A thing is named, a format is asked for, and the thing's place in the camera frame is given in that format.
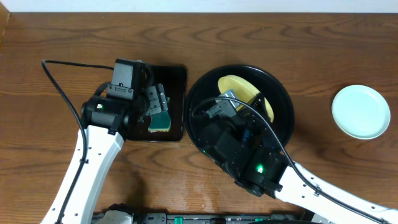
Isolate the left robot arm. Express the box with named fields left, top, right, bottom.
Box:
left=42, top=81, right=168, bottom=223

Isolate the black round tray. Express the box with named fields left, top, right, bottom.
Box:
left=184, top=65, right=294, bottom=164

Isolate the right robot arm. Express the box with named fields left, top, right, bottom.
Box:
left=190, top=96, right=397, bottom=223

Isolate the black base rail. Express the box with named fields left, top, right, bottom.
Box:
left=91, top=203, right=312, bottom=224

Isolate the yellow plate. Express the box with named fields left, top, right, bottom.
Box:
left=218, top=75, right=274, bottom=123

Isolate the light green plate front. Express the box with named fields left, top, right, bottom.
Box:
left=331, top=85, right=391, bottom=140

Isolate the black rectangular tray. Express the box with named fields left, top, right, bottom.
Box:
left=127, top=65, right=187, bottom=141

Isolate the green yellow sponge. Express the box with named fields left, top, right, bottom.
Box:
left=148, top=109, right=171, bottom=133

